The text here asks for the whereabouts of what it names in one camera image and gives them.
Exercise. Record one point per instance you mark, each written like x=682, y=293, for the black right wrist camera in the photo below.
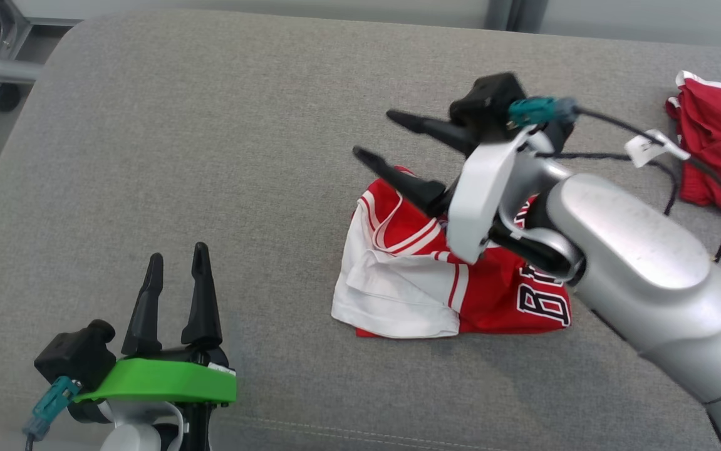
x=488, y=103

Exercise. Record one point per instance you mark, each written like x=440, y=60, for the red and white jersey shirt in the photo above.
x=404, y=282

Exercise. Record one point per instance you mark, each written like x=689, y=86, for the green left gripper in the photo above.
x=160, y=379

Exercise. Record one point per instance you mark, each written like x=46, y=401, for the grey fabric sofa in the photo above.
x=210, y=156

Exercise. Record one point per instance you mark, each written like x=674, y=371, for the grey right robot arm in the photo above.
x=636, y=263

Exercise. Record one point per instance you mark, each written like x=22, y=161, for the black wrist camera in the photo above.
x=488, y=103
x=75, y=357

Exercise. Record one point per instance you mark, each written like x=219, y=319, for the dark grey vertical post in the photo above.
x=517, y=14

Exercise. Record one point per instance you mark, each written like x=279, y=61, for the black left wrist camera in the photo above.
x=75, y=357

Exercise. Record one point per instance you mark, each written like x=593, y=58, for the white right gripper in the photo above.
x=476, y=200

